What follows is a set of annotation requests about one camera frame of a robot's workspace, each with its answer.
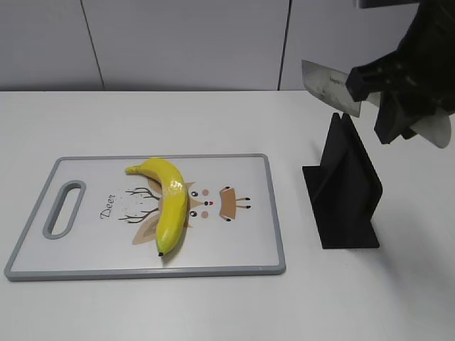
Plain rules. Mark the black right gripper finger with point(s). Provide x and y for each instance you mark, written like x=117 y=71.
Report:
x=398 y=111
x=386 y=74

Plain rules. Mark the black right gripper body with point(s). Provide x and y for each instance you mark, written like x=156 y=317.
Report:
x=427 y=51

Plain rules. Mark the knife with white handle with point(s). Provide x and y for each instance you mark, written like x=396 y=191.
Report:
x=329 y=86

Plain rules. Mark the yellow plastic banana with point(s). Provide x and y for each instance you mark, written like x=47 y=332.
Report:
x=165 y=224

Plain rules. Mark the black knife stand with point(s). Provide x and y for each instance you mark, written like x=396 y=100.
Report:
x=344 y=189

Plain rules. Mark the white grey deer cutting board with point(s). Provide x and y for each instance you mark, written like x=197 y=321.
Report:
x=93 y=221

